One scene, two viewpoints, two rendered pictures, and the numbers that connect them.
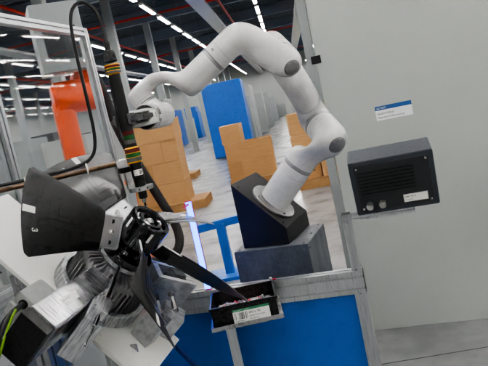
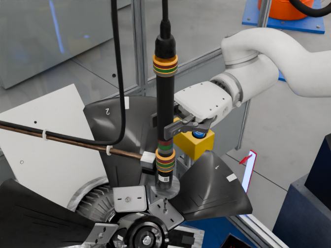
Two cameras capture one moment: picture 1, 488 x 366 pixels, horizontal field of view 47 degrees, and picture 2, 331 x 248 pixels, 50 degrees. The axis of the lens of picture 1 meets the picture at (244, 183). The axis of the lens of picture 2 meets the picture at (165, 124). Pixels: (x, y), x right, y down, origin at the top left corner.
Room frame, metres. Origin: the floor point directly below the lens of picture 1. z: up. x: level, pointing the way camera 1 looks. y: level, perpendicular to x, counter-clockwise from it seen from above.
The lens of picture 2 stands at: (1.21, -0.02, 1.99)
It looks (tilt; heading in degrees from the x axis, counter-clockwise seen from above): 43 degrees down; 37
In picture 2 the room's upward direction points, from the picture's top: straight up
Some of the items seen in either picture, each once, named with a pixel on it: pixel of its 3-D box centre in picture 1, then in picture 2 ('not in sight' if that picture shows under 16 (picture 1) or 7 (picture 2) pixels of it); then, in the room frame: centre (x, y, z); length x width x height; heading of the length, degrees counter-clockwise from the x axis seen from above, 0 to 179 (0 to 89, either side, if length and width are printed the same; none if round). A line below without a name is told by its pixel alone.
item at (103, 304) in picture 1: (102, 307); not in sight; (1.30, 0.39, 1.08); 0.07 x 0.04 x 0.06; 176
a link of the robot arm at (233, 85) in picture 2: (147, 116); (224, 92); (1.79, 0.25, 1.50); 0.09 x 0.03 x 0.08; 75
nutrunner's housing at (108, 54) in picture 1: (125, 120); (165, 126); (1.63, 0.29, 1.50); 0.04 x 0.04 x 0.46
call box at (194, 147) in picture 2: not in sight; (190, 136); (2.05, 0.49, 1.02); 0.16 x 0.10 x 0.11; 75
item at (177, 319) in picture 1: (167, 319); not in sight; (1.60, 0.30, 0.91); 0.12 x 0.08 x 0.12; 75
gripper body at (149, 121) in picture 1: (139, 118); (204, 103); (1.73, 0.27, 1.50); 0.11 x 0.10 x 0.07; 165
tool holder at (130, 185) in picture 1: (134, 174); (161, 173); (1.63, 0.30, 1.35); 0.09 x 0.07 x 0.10; 110
